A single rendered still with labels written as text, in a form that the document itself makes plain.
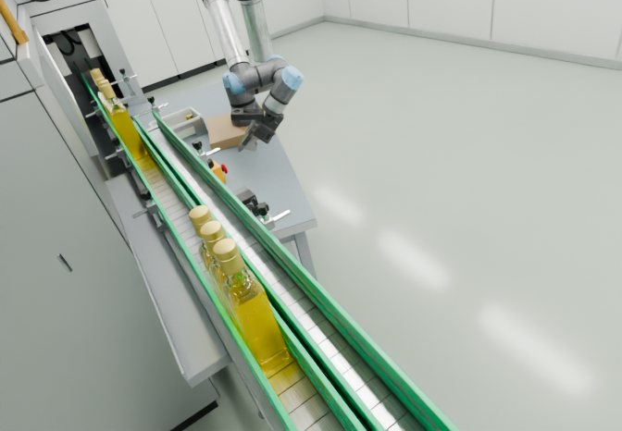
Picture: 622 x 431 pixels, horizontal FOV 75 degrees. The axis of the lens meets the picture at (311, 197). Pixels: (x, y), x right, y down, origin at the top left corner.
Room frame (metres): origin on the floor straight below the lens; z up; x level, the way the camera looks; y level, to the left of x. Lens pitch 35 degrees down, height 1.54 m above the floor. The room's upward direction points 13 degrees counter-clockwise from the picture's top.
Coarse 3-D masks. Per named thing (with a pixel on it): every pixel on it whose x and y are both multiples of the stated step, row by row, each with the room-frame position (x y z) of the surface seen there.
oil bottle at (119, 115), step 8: (120, 104) 1.46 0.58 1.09; (112, 112) 1.43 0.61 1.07; (120, 112) 1.44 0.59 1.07; (120, 120) 1.44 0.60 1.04; (128, 120) 1.44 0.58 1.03; (120, 128) 1.43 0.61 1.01; (128, 128) 1.44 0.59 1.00; (128, 136) 1.44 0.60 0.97; (136, 136) 1.45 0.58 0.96; (128, 144) 1.43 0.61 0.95; (136, 144) 1.44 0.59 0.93; (136, 152) 1.44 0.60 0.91; (144, 152) 1.45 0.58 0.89
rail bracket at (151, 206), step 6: (144, 192) 0.94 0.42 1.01; (150, 192) 0.94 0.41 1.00; (144, 198) 0.93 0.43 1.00; (150, 198) 0.94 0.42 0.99; (150, 204) 0.94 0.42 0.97; (144, 210) 0.93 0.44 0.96; (150, 210) 0.93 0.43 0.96; (156, 210) 0.94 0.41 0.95; (132, 216) 0.92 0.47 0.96; (156, 216) 0.94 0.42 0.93; (156, 222) 0.94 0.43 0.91; (162, 222) 0.94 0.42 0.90; (162, 228) 0.93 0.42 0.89
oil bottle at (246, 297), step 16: (224, 240) 0.47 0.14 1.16; (224, 256) 0.44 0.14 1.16; (240, 256) 0.46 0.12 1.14; (224, 272) 0.45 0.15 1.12; (240, 272) 0.45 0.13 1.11; (224, 288) 0.45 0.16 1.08; (240, 288) 0.44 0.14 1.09; (256, 288) 0.44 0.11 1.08; (240, 304) 0.43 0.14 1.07; (256, 304) 0.44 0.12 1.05; (240, 320) 0.43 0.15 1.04; (256, 320) 0.43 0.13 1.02; (272, 320) 0.44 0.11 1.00; (256, 336) 0.43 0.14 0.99; (272, 336) 0.44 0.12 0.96; (256, 352) 0.43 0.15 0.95; (272, 352) 0.44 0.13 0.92; (272, 368) 0.43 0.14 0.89
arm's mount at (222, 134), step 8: (264, 112) 1.80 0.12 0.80; (208, 120) 1.86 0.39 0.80; (216, 120) 1.84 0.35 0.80; (224, 120) 1.81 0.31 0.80; (208, 128) 1.77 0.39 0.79; (216, 128) 1.75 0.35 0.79; (224, 128) 1.73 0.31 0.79; (232, 128) 1.71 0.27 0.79; (240, 128) 1.69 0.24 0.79; (216, 136) 1.67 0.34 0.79; (224, 136) 1.65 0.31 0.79; (232, 136) 1.63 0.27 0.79; (240, 136) 1.62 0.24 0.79; (216, 144) 1.61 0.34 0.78; (224, 144) 1.61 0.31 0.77; (232, 144) 1.61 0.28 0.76
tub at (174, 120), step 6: (186, 108) 1.96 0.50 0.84; (192, 108) 1.94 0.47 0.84; (174, 114) 1.93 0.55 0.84; (180, 114) 1.94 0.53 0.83; (186, 114) 1.95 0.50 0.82; (192, 114) 1.95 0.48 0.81; (198, 114) 1.85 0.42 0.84; (168, 120) 1.92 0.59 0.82; (174, 120) 1.92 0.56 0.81; (180, 120) 1.94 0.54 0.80; (186, 120) 1.95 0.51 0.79; (192, 120) 1.80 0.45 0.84; (150, 126) 1.84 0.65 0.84; (168, 126) 1.91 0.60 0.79; (174, 126) 1.77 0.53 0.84; (180, 126) 1.79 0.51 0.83
